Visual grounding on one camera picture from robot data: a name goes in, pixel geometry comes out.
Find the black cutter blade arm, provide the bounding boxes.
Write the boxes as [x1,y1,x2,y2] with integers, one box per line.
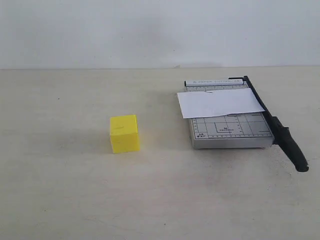
[228,75,309,173]

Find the white paper sheet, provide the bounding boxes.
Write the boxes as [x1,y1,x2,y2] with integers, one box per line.
[177,88,264,119]

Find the yellow cube block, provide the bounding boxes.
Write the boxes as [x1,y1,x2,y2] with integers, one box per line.
[109,114,140,154]

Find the grey paper cutter base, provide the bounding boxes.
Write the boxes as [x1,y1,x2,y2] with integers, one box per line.
[184,77,274,149]

